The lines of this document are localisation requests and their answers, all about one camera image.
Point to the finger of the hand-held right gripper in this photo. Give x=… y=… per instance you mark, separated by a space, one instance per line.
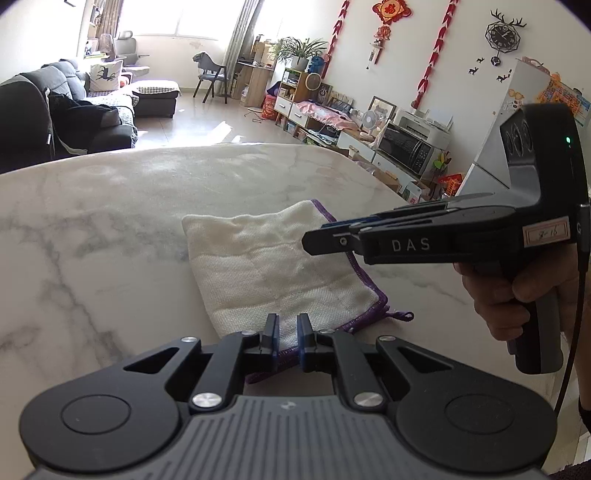
x=332 y=242
x=337 y=225

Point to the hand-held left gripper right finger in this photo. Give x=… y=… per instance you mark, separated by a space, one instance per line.
x=304 y=341

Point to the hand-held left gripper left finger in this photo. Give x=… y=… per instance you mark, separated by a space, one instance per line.
x=274 y=337

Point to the white towel purple trim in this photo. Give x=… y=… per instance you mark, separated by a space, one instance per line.
x=258 y=272

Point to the person's right hand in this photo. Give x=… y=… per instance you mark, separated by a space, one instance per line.
x=485 y=295

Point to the white refrigerator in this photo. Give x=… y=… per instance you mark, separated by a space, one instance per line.
x=526 y=87

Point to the black microwave oven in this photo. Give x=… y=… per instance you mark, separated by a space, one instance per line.
x=404 y=147

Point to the small white standing fan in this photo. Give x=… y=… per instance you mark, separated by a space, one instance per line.
x=367 y=119

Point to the pink cloth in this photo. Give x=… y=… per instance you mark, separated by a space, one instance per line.
x=323 y=113

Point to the framed picture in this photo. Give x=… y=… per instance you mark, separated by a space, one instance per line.
x=382 y=108

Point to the white low cabinet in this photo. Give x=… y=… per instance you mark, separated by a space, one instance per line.
x=284 y=108

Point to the white printer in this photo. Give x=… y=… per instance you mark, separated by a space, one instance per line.
x=422 y=124

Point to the red gift bag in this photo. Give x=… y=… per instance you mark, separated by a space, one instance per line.
x=268 y=108

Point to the wooden open shelf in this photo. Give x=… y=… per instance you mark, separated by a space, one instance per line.
x=291 y=83

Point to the wooden desk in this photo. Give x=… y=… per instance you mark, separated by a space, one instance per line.
x=254 y=83

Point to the potted green plant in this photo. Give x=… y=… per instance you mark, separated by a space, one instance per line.
x=300 y=50

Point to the wooden chair dark seat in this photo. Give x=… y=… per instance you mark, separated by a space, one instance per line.
x=212 y=76

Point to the grey curtain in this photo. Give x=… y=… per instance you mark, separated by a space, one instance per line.
x=242 y=27

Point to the checkered sofa throw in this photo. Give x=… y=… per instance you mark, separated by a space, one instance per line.
x=157 y=87

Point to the white deer print pillow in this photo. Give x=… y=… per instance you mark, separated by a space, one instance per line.
x=106 y=76

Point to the grey recliner chair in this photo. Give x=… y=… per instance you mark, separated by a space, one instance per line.
x=127 y=46

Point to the black jacket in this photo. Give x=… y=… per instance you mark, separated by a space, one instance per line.
x=78 y=115

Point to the dark grey sofa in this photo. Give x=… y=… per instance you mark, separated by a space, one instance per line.
x=60 y=74

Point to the black chair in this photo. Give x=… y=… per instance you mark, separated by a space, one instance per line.
x=23 y=124

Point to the black antler wall clock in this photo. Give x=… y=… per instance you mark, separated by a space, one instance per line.
x=503 y=34

